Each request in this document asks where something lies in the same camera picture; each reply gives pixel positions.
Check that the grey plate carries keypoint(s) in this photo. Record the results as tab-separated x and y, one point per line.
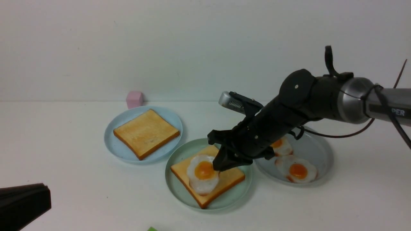
312	148

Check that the light blue plate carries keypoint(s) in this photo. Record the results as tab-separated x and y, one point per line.
122	152

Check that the mint green plate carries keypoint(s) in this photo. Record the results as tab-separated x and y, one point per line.
235	196

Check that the fried egg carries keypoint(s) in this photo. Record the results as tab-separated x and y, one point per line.
282	147
203	179
295	169

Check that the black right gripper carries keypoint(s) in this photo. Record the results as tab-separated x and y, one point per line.
263	125

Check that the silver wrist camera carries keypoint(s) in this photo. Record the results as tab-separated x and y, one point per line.
234	102

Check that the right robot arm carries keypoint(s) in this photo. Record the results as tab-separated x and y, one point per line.
354	101

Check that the toast slice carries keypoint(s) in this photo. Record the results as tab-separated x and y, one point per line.
228	178
146	133

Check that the pink cube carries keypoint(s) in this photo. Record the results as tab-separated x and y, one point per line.
134	99

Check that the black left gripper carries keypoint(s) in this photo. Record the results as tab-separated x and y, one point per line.
21	205

